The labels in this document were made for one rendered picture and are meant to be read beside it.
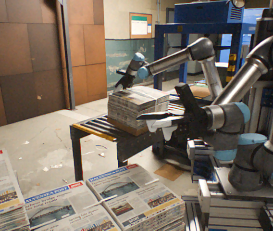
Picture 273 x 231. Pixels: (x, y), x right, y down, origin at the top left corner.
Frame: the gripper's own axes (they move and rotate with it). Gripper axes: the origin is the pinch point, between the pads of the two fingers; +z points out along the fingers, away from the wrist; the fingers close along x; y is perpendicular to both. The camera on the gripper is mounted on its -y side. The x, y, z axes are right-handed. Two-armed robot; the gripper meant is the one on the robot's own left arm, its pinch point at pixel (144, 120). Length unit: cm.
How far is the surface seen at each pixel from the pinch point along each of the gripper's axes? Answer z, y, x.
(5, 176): 39.2, 15.1, 14.8
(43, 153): 37, 89, 258
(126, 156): -19, 43, 81
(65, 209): 23, 37, 27
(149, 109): -40, 15, 90
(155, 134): -47, 35, 96
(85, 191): 14, 36, 35
